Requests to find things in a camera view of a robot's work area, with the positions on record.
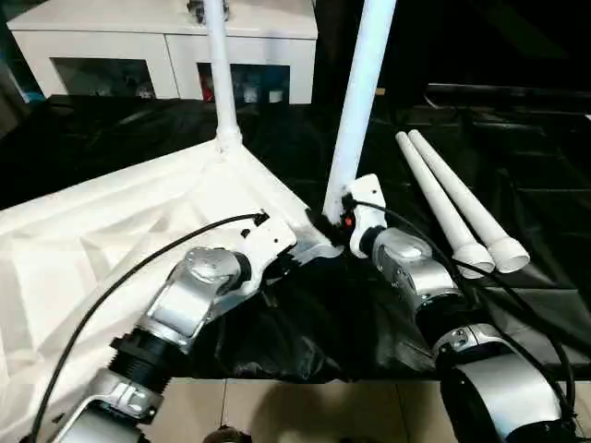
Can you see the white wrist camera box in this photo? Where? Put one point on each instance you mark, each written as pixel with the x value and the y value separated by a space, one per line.
pixel 268 240
pixel 367 203

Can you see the black work mat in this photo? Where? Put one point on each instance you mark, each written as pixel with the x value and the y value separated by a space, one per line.
pixel 323 323

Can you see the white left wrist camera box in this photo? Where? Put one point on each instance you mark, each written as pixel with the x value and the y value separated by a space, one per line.
pixel 268 240

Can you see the white plastic table leg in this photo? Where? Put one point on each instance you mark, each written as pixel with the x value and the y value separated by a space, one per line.
pixel 438 203
pixel 461 194
pixel 360 115
pixel 221 69

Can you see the white cabinet with glass doors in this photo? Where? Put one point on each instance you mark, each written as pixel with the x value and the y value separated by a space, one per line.
pixel 115 41

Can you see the white plastic table top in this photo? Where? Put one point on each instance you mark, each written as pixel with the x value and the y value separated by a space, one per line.
pixel 92 231

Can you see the red bottle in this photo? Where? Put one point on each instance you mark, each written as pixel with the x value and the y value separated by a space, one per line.
pixel 208 90

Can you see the dark robot body part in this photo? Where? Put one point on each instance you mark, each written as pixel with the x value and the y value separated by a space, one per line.
pixel 226 436

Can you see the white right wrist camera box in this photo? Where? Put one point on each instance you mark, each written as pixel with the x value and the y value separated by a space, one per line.
pixel 367 203

